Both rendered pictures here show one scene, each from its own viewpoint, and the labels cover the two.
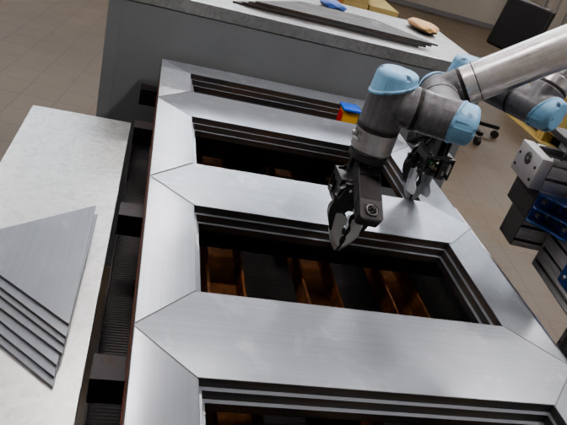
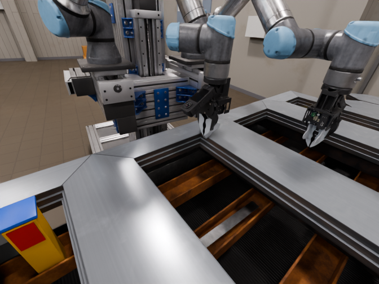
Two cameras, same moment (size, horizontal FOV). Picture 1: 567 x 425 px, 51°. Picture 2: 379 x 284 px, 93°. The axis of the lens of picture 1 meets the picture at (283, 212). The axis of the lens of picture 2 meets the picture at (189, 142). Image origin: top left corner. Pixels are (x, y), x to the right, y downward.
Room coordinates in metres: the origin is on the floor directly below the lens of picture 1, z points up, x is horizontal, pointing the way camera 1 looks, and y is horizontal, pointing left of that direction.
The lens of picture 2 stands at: (1.60, 0.21, 1.20)
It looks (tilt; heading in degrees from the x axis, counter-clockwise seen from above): 33 degrees down; 247
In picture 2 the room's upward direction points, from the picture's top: 3 degrees clockwise
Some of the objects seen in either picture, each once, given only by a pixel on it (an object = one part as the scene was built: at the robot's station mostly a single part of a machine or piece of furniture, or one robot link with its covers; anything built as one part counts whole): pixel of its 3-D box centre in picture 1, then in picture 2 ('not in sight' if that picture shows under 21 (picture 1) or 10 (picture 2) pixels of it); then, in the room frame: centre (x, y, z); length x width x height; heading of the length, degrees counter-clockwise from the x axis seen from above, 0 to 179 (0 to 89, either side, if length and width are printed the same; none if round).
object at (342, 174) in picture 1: (358, 177); (326, 107); (1.02, -0.11, 1.01); 0.09 x 0.08 x 0.12; 17
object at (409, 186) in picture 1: (412, 186); (213, 127); (1.31, -0.27, 0.90); 0.06 x 0.03 x 0.09; 17
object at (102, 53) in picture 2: not in sight; (102, 49); (1.63, -0.79, 1.09); 0.15 x 0.15 x 0.10
